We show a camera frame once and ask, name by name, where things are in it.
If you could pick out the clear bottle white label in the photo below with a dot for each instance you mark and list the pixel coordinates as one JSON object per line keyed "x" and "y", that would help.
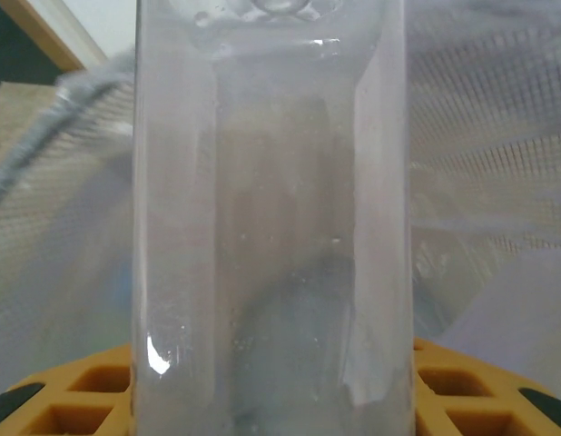
{"x": 271, "y": 204}

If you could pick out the grey mesh waste basket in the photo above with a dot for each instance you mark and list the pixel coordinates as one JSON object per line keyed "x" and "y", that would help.
{"x": 58, "y": 300}

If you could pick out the wooden door frame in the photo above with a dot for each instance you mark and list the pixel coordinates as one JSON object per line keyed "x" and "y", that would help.
{"x": 40, "y": 32}

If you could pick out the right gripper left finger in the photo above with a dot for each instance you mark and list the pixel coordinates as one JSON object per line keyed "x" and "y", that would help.
{"x": 81, "y": 399}

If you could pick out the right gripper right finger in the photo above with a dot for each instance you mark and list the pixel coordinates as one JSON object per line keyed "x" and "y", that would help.
{"x": 480, "y": 399}

